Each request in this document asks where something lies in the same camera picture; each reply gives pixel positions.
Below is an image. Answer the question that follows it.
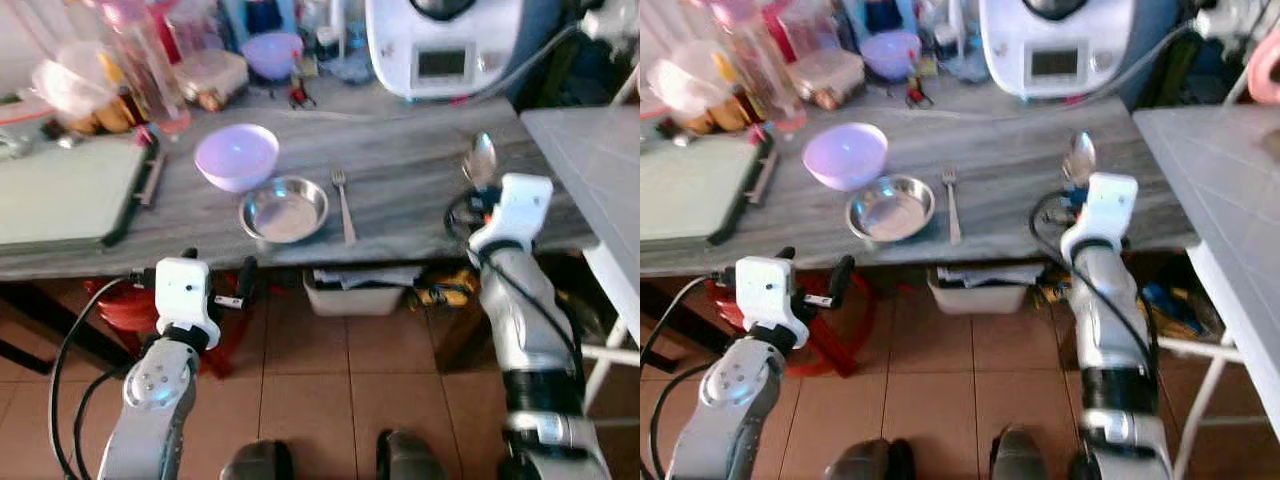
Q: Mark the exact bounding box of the clear plastic food container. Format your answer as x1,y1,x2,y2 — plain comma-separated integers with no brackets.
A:
786,47,867,105
172,48,250,106

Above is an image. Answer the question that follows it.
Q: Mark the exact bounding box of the grey appliance power cable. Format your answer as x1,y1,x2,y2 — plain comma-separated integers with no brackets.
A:
1085,18,1201,103
470,22,586,105

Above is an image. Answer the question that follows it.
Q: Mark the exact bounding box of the grey left robot foot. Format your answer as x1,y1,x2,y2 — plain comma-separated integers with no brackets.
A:
824,438,915,480
220,440,296,480

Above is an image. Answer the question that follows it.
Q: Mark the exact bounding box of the large lavender plastic bowl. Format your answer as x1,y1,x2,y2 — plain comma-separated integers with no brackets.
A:
802,122,889,192
194,124,281,193

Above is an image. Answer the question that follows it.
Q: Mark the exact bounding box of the red plastic stool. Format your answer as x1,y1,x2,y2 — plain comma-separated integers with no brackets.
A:
706,276,879,379
82,278,251,379

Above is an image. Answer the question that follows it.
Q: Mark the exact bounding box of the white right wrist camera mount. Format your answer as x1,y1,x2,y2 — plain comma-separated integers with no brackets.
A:
1060,172,1139,253
467,173,554,253

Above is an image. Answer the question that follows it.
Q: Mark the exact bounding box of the small lavender plastic bowl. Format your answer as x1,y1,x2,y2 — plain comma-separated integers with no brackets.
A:
860,30,923,81
241,32,304,81

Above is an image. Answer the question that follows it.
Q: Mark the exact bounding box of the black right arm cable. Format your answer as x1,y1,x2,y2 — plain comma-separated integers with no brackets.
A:
444,188,501,243
1030,190,1086,246

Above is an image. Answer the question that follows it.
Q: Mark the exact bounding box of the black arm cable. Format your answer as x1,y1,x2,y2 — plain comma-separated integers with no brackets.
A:
48,272,159,480
1030,190,1086,246
444,188,501,243
640,270,743,480

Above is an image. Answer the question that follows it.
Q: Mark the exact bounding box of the metal fork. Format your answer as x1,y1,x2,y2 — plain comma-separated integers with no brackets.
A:
331,167,358,247
941,167,964,246

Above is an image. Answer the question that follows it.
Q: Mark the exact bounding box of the grey robot foot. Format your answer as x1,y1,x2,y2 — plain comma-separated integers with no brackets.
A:
824,438,915,480
220,440,296,480
988,425,1051,480
375,428,449,480

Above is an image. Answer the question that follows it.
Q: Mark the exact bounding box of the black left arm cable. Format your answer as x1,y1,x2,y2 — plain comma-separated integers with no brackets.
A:
640,270,743,480
48,272,159,480

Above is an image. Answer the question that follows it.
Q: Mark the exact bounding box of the metal spoon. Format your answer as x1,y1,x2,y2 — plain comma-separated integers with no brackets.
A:
462,131,499,191
1062,131,1098,190

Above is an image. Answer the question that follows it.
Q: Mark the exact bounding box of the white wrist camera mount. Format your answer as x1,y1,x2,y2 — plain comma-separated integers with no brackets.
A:
735,256,812,349
467,173,554,253
1060,172,1139,253
153,257,223,349

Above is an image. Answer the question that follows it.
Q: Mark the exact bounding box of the shallow steel bowl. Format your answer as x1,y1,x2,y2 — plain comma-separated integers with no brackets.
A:
238,176,330,244
846,174,938,243

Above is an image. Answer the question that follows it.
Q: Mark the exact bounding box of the pink plastic object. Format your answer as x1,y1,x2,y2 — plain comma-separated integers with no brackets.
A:
1246,28,1280,105

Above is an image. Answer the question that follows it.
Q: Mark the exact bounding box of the pale green board black frame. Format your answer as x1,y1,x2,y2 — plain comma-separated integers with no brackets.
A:
0,134,162,251
640,132,777,247

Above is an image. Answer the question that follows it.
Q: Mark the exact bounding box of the white kitchen appliance with display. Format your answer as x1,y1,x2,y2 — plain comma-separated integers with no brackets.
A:
978,0,1137,99
365,0,527,101

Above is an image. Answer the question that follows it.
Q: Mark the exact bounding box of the grey right robot foot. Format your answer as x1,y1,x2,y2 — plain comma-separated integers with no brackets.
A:
375,428,449,480
988,425,1051,480

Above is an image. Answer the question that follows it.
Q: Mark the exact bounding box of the clear plastic bag with food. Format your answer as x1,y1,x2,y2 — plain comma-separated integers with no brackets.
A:
30,42,136,136
645,42,756,134

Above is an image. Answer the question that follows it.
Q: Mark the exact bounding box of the clear jar with pink lid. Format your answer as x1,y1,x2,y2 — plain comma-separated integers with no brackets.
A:
98,0,191,134
712,0,807,133

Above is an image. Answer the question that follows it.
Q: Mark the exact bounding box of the white plastic bin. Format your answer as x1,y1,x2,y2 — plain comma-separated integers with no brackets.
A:
303,265,426,318
927,265,1037,317

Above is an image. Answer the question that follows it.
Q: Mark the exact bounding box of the white side table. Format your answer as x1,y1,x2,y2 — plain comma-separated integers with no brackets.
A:
1132,104,1280,480
520,104,641,413

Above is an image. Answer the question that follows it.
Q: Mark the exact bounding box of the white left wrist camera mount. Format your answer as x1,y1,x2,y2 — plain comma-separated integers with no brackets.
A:
735,256,812,349
153,257,223,349

